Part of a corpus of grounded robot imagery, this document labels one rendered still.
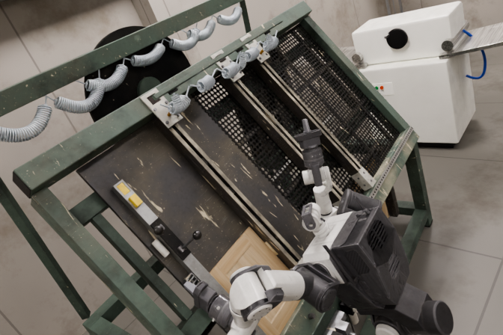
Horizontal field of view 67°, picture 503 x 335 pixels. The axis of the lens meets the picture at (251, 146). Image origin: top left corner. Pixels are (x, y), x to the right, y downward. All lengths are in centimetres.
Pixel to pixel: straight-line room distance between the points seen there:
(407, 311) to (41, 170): 140
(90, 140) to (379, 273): 119
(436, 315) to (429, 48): 297
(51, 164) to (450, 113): 353
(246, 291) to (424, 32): 334
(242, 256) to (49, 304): 238
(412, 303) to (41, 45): 315
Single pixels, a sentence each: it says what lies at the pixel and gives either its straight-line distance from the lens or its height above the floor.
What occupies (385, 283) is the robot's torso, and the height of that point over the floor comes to 125.
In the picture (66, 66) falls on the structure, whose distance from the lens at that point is 220.
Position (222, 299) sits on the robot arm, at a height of 136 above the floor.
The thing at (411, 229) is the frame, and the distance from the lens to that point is 321.
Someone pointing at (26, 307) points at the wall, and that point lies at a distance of 383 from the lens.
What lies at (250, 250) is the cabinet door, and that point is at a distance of 183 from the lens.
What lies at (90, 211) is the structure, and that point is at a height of 167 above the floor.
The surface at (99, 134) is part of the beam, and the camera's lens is 169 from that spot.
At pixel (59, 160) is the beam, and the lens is 162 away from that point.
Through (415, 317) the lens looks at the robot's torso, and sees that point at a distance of 155.
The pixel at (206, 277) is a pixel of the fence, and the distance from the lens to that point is 169.
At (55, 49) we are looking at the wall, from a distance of 362.
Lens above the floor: 228
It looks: 23 degrees down
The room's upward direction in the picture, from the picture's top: 22 degrees counter-clockwise
